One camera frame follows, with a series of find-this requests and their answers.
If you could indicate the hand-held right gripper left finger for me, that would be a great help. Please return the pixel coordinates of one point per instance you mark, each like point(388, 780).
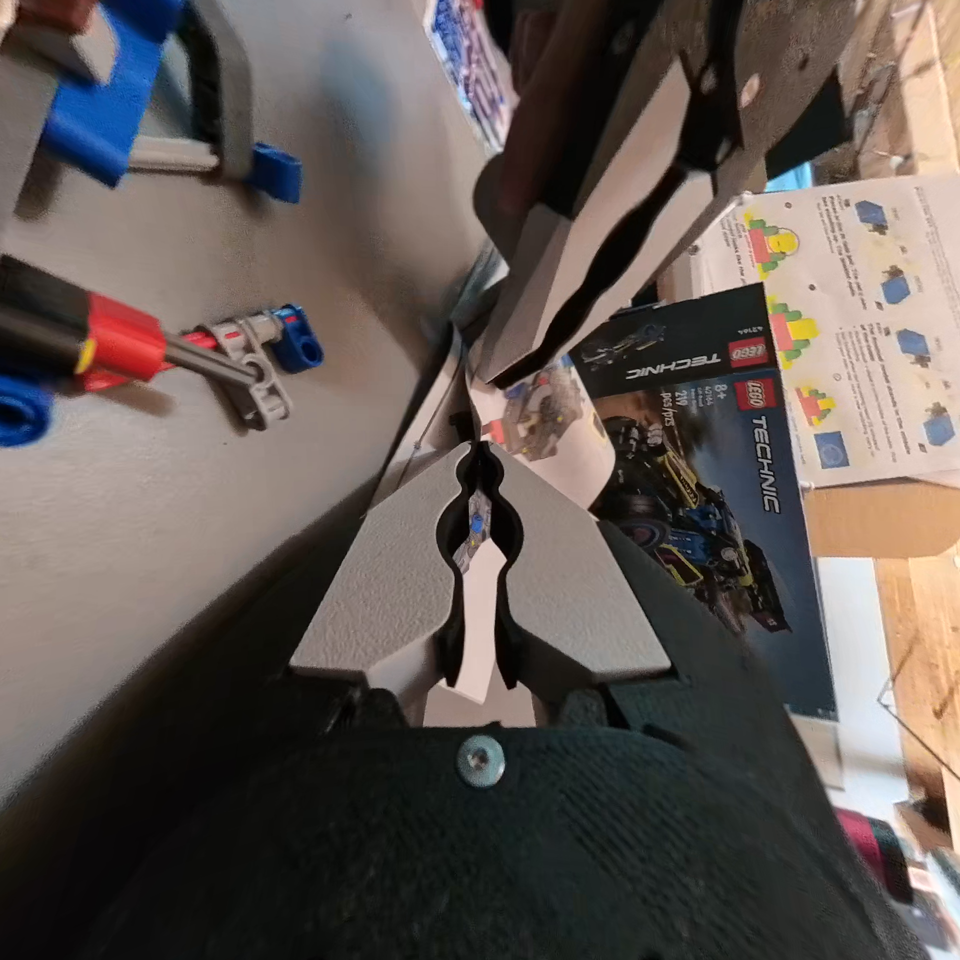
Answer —
point(375, 600)

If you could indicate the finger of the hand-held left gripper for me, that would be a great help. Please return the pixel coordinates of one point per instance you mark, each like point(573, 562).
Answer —
point(675, 240)
point(592, 225)

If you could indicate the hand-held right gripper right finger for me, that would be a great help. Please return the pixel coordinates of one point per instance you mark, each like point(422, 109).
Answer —
point(585, 600)

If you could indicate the lego instruction booklet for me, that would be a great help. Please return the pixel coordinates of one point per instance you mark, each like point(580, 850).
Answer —
point(555, 435)

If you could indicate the red lego axle with connectors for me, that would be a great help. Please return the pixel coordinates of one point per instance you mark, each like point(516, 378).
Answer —
point(262, 352)

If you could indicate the grey lego beam with axles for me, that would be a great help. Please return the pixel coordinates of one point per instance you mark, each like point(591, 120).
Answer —
point(225, 90)

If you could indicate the partly built lego buggy model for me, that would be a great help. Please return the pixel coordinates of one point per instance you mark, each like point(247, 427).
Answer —
point(75, 112)

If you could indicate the lego set box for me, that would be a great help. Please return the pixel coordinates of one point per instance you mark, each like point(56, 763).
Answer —
point(712, 487)

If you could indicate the lego sticker sheet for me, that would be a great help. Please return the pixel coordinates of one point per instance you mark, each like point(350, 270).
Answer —
point(472, 67)

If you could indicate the small blue lego connector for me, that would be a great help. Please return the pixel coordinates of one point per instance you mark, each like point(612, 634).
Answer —
point(276, 172)

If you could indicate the person's left hand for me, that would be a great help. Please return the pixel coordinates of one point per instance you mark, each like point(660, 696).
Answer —
point(555, 112)

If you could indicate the white printed instruction poster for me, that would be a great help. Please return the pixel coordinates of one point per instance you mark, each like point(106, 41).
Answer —
point(862, 337)

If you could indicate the cardboard poster backing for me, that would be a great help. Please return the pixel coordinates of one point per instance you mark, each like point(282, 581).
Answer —
point(877, 517)

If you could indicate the maroon drinking bottle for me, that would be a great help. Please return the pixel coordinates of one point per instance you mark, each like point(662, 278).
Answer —
point(870, 855)

